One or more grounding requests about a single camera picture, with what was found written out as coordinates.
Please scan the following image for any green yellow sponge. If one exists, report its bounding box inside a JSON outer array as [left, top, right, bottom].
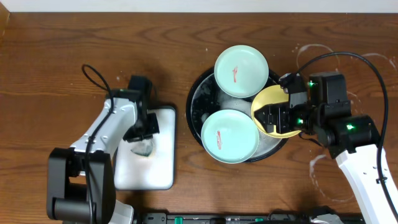
[[131, 139, 155, 157]]

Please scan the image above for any yellow plate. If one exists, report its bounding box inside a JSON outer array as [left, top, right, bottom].
[[251, 85, 300, 139]]

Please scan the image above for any mint green plate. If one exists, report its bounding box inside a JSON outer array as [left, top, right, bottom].
[[200, 110, 259, 164], [214, 45, 269, 98]]

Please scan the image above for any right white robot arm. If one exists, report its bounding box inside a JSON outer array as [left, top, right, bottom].
[[251, 72, 397, 223]]

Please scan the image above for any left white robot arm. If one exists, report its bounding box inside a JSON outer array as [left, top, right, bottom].
[[46, 89, 159, 223]]

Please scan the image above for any black rectangular foam tray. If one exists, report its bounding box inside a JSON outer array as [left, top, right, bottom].
[[114, 106, 177, 190]]

